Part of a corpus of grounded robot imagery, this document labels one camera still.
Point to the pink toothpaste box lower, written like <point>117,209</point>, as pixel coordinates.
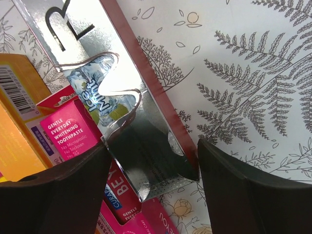
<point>67,130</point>

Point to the floral patterned table mat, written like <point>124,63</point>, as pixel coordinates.
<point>238,73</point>

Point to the orange gold toothpaste box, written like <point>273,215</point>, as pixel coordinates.
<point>25,101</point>

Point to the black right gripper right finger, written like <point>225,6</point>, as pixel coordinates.
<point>242,199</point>

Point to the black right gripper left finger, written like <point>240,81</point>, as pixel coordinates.
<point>64,199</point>

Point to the pink Be You toothpaste box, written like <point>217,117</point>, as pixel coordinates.
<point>122,213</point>

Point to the silver R&O Ice Mint box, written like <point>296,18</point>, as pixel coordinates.
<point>92,44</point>

